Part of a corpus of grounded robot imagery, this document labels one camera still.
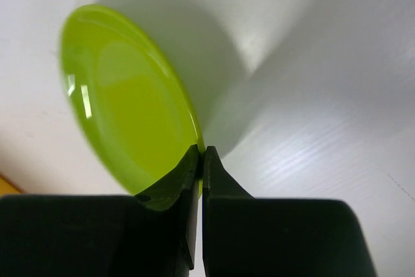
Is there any yellow plastic bin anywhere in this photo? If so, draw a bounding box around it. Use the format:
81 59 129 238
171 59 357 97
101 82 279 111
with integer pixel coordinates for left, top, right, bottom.
0 173 25 196

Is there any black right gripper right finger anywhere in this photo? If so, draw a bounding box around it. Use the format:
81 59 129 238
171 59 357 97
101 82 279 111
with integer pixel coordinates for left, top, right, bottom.
202 147 376 276

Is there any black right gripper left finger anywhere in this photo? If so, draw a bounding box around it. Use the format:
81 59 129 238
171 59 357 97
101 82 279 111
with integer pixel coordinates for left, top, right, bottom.
1 145 198 276

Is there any green plate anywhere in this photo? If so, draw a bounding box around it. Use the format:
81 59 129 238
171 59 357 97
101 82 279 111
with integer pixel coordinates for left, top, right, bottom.
59 5 204 194

